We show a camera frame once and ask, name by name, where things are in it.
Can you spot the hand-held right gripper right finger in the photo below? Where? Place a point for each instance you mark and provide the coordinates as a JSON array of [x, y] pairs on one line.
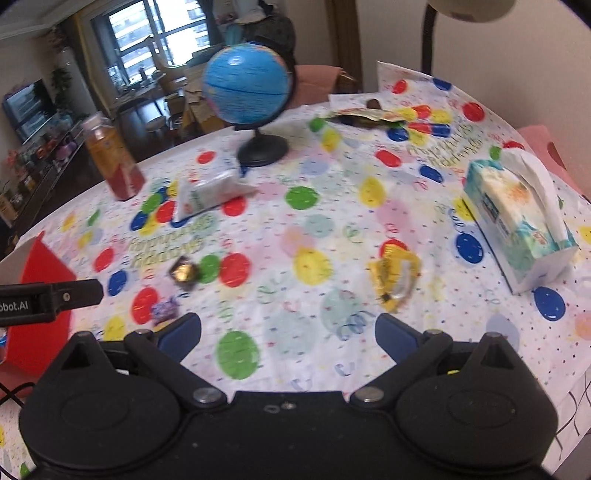
[[395, 335]]

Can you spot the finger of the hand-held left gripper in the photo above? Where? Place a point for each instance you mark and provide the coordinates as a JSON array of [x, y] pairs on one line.
[[78, 292]]

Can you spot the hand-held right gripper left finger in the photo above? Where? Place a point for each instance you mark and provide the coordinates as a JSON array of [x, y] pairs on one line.
[[182, 334]]

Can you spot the purple candy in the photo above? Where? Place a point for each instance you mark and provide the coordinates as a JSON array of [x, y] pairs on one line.
[[164, 311]]

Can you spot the red and white cardboard box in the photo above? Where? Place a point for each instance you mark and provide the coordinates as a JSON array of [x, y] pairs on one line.
[[41, 258]]

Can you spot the gold foil candy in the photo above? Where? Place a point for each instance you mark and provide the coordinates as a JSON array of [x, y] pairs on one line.
[[183, 271]]

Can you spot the yellow gold snack packet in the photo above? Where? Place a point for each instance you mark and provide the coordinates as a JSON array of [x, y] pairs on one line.
[[392, 272]]

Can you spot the balloon print tablecloth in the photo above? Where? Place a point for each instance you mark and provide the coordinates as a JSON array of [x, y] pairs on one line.
[[300, 300]]

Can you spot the tv cabinet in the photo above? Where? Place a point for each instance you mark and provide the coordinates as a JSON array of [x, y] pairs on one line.
[[41, 175]]

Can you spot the orange drink bottle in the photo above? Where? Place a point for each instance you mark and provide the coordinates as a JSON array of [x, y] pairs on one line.
[[115, 161]]

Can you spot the soft tissue pack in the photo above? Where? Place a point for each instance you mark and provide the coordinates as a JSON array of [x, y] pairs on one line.
[[508, 217]]

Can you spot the small round stool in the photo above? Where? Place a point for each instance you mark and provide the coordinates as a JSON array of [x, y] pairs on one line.
[[156, 123]]

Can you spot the television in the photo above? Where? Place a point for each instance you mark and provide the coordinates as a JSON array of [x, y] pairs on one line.
[[27, 108]]

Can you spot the brown cardboard box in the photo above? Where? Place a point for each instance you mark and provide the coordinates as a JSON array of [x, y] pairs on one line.
[[198, 110]]

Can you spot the brown torn wrapper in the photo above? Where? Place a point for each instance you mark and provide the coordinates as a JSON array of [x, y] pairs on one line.
[[355, 119]]

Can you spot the potted plant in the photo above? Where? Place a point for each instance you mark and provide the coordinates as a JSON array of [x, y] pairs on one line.
[[60, 69]]

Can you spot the pink cushion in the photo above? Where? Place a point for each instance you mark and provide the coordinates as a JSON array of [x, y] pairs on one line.
[[549, 147]]

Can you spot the blue desk globe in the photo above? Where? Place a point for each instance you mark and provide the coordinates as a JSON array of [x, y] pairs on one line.
[[244, 83]]

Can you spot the window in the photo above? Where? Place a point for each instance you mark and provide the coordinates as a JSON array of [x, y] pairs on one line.
[[152, 37]]

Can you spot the grey desk lamp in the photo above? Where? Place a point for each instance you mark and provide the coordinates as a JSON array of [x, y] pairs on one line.
[[471, 9]]

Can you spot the wooden door frame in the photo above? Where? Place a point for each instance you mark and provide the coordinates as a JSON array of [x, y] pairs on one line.
[[344, 37]]

